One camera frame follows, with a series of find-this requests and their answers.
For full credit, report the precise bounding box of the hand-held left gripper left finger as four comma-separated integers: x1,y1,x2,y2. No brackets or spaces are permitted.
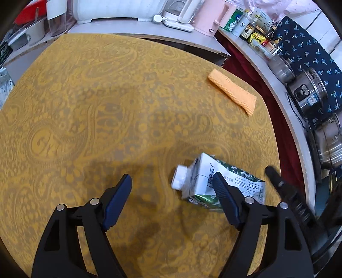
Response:
31,173,133,278

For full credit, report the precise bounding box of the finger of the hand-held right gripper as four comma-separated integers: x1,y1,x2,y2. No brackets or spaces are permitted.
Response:
264,166,329,236

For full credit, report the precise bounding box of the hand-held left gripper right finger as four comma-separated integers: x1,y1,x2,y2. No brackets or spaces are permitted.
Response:
212,172,313,278

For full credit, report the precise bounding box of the white and green milk carton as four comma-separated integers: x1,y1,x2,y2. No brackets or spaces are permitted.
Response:
171,152,268,213

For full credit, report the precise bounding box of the dark red cloth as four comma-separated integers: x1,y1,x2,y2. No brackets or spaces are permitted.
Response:
214,35,306,193

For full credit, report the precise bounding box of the large steel steamer pot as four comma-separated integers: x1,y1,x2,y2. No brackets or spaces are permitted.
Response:
311,114,342,170

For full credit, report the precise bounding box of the yellow patterned tablecloth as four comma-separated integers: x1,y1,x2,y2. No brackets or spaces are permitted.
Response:
0,33,284,278

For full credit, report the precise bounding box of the steel rice cooker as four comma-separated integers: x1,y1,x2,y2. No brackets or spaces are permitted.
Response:
287,68,329,117

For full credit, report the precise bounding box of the orange sponge cloth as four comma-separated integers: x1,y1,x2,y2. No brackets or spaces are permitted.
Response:
208,69,257,116

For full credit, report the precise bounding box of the small steel pot with lid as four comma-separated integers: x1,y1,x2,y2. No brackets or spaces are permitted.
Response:
268,55,296,84

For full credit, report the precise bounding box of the glass container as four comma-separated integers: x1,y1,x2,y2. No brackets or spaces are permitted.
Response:
256,43,271,58

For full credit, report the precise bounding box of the small pump bottle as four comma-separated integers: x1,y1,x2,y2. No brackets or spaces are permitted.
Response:
267,37,284,55

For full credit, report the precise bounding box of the navy printed cloth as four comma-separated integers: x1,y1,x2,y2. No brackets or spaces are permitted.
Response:
273,15,342,129

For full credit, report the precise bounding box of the dark sauce bottle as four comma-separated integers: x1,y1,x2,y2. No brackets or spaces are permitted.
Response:
240,16,261,40

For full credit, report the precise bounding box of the white bottle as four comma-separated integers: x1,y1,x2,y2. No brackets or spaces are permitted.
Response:
231,11,253,38

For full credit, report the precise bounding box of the pale green packet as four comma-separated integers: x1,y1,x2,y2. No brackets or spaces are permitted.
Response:
251,7,273,30

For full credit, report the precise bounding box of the green can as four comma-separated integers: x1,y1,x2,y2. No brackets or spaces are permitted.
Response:
220,9,243,33

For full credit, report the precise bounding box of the pink floral cloth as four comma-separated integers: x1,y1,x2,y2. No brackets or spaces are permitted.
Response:
240,0,318,20

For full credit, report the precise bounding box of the pink electric kettle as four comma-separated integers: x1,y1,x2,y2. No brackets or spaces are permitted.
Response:
192,0,237,36

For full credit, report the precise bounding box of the clear glass cup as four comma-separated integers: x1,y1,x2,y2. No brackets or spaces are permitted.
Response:
47,0,75,36

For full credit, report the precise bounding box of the white pot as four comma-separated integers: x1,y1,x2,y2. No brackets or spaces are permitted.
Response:
7,17,46,50

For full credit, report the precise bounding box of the white dish rack grey lid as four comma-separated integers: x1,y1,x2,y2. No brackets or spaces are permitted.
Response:
72,0,167,23

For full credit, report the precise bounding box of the red plastic lid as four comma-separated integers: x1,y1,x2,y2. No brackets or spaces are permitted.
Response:
13,0,47,24

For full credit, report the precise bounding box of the black power cable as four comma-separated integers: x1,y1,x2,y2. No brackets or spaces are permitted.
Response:
287,92,321,182

